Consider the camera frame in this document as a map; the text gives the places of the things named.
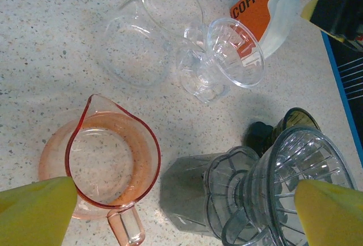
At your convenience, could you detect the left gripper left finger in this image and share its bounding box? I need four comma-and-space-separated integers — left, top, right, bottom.
0, 176, 78, 246

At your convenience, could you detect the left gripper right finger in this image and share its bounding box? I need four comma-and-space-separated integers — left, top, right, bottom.
294, 179, 363, 246

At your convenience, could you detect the grey plastic coffee dripper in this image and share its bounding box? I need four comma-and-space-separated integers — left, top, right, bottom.
202, 125, 358, 246

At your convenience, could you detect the pink glass coffee server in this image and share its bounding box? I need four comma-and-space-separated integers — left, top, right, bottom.
38, 93, 162, 246

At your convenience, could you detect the dark green coffee dripper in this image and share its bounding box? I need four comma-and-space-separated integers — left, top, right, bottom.
245, 107, 323, 156

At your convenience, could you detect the clear plastic coffee dripper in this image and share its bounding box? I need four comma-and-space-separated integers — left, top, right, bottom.
176, 18, 267, 104

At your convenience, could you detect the clear glass coffee server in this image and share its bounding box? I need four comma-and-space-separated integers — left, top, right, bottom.
84, 0, 206, 88

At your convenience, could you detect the orange coffee filter package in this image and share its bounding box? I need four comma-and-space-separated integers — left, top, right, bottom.
229, 0, 301, 60

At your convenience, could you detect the blue table edge strip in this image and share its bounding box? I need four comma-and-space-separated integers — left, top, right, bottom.
321, 32, 363, 156

